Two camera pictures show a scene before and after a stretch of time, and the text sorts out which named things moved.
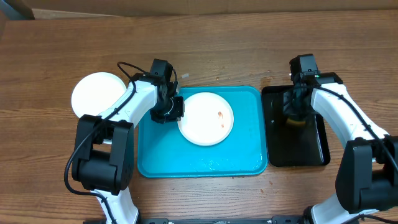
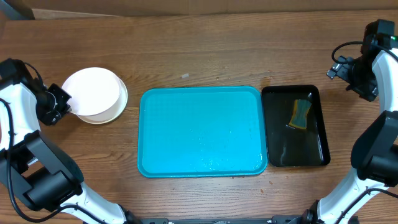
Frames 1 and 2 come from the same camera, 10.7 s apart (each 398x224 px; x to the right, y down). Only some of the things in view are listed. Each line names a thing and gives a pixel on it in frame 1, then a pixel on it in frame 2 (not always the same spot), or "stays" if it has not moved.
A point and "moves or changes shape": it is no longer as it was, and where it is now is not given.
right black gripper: [291, 112] -> [370, 91]
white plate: [208, 119] -> [93, 91]
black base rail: [275, 219] stays
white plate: [94, 92] moves or changes shape
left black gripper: [178, 113] -> [54, 119]
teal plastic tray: [163, 151] stays
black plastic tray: [305, 145] stays
